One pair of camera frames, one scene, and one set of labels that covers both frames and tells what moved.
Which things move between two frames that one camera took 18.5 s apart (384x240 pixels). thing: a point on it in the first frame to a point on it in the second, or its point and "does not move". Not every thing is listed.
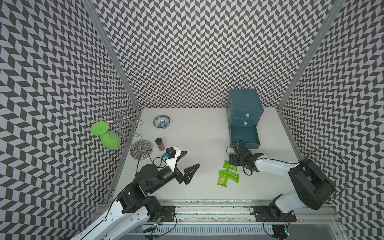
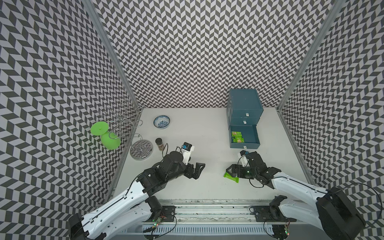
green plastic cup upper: [99, 128] does not move
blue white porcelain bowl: [161, 122] does not move
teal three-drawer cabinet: [244, 109] does not move
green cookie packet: [226, 165] to [237, 137]
